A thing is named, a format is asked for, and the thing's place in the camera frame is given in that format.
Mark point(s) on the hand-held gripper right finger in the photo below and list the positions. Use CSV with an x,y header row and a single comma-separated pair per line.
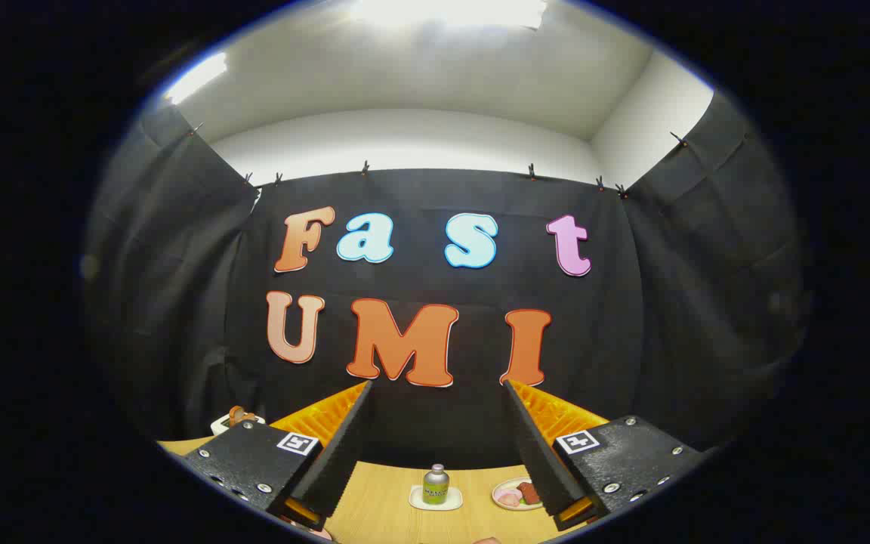
x,y
537,461

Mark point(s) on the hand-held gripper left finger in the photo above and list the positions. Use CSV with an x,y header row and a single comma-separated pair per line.
x,y
340,461

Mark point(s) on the red-brown meat piece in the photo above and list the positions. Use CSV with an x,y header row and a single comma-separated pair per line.
x,y
529,492

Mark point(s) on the pink ham slices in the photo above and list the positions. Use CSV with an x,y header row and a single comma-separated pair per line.
x,y
509,497

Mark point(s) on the white oval food plate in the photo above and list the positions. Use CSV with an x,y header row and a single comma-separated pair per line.
x,y
498,491

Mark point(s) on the white square coaster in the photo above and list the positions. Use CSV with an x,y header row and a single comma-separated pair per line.
x,y
416,503

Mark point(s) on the green label metal bottle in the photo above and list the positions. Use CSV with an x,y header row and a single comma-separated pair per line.
x,y
436,485

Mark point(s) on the brown toast slices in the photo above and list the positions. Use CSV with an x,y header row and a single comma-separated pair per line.
x,y
237,414

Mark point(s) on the white toaster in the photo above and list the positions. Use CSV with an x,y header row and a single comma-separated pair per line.
x,y
220,424

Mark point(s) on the row of black cloth clips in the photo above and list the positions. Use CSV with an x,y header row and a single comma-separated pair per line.
x,y
365,168

